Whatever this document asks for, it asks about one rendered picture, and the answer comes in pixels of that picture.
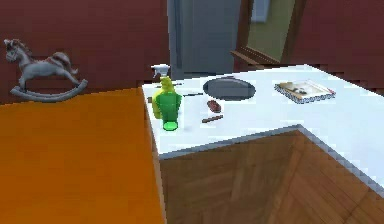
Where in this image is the green bottle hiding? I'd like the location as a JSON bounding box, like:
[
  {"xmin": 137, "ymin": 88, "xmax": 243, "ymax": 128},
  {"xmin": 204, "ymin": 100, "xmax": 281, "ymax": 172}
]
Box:
[{"xmin": 155, "ymin": 92, "xmax": 183, "ymax": 132}]

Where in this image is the yellow spray bottle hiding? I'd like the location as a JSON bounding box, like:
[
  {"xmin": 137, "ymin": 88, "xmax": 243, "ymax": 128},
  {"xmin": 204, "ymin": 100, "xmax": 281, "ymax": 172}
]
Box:
[{"xmin": 150, "ymin": 63, "xmax": 177, "ymax": 120}]

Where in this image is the brown spatula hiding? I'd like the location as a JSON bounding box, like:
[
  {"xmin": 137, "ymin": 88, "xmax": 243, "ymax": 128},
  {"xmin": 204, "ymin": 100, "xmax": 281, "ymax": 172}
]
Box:
[{"xmin": 201, "ymin": 99, "xmax": 225, "ymax": 124}]

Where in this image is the white countertop cabinet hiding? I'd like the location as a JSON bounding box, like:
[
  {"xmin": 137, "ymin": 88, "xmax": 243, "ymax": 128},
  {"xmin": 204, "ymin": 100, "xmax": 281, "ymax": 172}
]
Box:
[{"xmin": 141, "ymin": 63, "xmax": 384, "ymax": 224}]

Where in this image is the grey fridge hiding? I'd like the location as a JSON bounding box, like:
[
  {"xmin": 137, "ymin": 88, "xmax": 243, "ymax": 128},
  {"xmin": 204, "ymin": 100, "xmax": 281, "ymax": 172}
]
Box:
[{"xmin": 166, "ymin": 0, "xmax": 242, "ymax": 80}]

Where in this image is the book with checked edge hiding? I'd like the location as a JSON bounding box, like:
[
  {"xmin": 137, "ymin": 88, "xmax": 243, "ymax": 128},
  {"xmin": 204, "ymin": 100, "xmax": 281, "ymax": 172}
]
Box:
[{"xmin": 273, "ymin": 79, "xmax": 337, "ymax": 105}]

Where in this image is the grey rocking horse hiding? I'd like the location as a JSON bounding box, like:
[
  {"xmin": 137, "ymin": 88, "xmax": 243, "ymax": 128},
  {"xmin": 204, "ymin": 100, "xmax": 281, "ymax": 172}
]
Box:
[{"xmin": 3, "ymin": 38, "xmax": 89, "ymax": 103}]

